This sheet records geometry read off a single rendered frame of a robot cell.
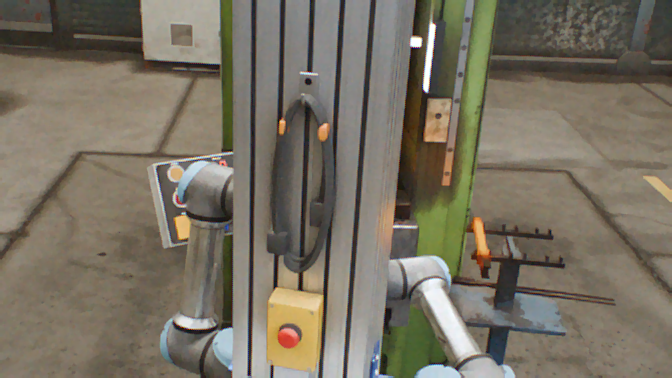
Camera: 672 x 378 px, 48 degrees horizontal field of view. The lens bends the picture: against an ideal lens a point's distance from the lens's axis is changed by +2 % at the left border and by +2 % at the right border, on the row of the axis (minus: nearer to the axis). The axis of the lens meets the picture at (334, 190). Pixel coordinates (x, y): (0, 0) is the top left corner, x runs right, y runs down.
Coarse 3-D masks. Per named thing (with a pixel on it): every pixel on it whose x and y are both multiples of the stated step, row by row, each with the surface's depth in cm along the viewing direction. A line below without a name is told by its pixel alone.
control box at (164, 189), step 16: (192, 160) 251; (208, 160) 254; (224, 160) 256; (160, 176) 245; (160, 192) 244; (176, 192) 247; (160, 208) 245; (176, 208) 246; (160, 224) 248; (176, 240) 245
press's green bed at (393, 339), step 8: (384, 328) 296; (392, 328) 295; (400, 328) 296; (384, 336) 297; (392, 336) 297; (400, 336) 297; (384, 344) 298; (392, 344) 299; (400, 344) 299; (384, 352) 301; (392, 352) 301; (400, 352) 302; (384, 360) 307; (392, 360) 303; (400, 360) 304; (384, 368) 308; (392, 368) 304; (392, 376) 306
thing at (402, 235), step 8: (416, 224) 279; (400, 232) 277; (408, 232) 278; (416, 232) 278; (392, 240) 279; (400, 240) 279; (408, 240) 279; (416, 240) 280; (416, 248) 281; (392, 256) 281; (400, 256) 282; (408, 256) 282; (392, 304) 290; (400, 304) 291; (408, 304) 291; (392, 312) 292; (400, 312) 292; (408, 312) 293; (384, 320) 294; (392, 320) 293; (400, 320) 294; (408, 320) 294
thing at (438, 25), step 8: (440, 16) 265; (440, 24) 263; (432, 32) 265; (440, 32) 264; (432, 40) 266; (440, 40) 266; (432, 48) 267; (440, 48) 267; (432, 56) 268; (440, 56) 268; (432, 64) 269; (440, 64) 269; (432, 72) 270; (432, 80) 271; (424, 88) 275; (432, 88) 273
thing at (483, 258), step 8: (480, 224) 275; (480, 232) 269; (480, 240) 263; (480, 248) 258; (480, 256) 252; (488, 256) 251; (480, 264) 253; (488, 264) 246; (480, 272) 249; (488, 272) 245
